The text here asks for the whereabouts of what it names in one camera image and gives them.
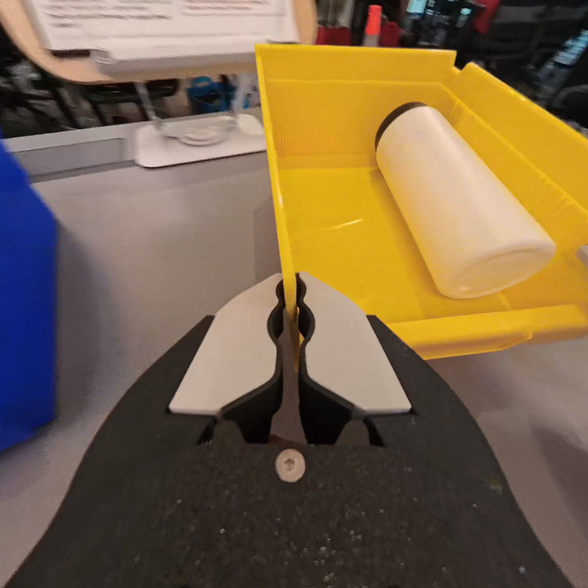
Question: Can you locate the black bottle lid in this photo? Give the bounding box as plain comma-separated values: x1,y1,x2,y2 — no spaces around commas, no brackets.
373,102,429,153

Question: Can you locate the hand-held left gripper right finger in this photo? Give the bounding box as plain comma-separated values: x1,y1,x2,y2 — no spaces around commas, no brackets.
296,271,413,445

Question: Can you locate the orange traffic cone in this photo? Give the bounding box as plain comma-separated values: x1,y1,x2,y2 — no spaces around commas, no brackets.
362,5,383,47

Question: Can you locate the blue bag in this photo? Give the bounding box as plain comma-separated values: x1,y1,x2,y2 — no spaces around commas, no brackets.
187,76,252,114

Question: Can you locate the yellow plastic bin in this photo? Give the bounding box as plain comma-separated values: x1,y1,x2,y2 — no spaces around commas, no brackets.
254,43,588,373

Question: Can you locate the blue plastic bin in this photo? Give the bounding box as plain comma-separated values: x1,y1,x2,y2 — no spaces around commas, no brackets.
0,138,59,453

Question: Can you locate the red canister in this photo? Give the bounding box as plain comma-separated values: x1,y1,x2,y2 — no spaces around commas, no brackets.
316,25,364,47

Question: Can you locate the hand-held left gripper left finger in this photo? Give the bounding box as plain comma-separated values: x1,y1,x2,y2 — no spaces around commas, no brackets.
168,272,285,443

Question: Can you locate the white plastic bottle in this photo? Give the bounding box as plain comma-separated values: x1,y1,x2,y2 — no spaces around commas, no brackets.
374,105,557,300

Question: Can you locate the printed instruction sheet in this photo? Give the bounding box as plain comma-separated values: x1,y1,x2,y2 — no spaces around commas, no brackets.
23,0,300,61

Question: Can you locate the instruction sheet on wooden stand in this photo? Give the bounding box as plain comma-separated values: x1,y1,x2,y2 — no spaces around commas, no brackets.
0,0,319,169

